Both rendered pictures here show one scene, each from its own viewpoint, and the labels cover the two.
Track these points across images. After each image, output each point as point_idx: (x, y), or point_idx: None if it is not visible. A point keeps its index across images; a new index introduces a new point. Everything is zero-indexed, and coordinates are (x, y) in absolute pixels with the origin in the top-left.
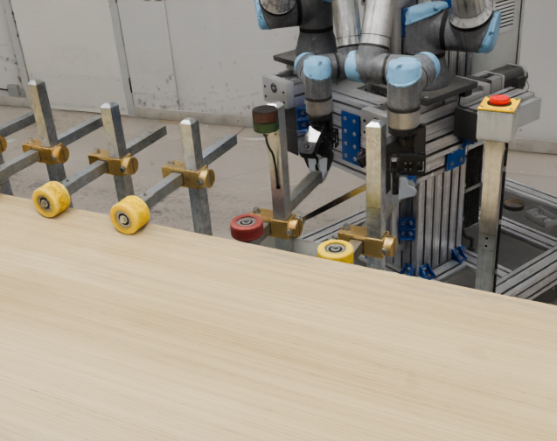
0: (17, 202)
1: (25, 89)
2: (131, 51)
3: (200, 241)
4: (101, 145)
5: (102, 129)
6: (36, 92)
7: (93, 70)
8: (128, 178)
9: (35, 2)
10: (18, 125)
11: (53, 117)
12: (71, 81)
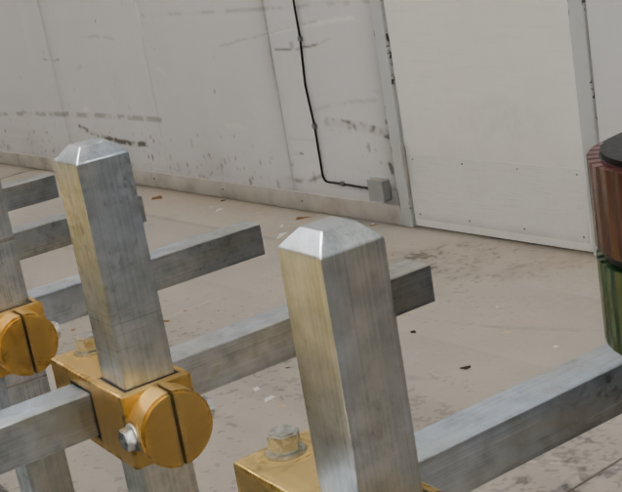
0: None
1: (399, 188)
2: (608, 109)
3: None
4: (514, 314)
5: (528, 280)
6: None
7: (527, 151)
8: (173, 478)
9: (428, 13)
10: (45, 237)
11: (440, 247)
12: (483, 175)
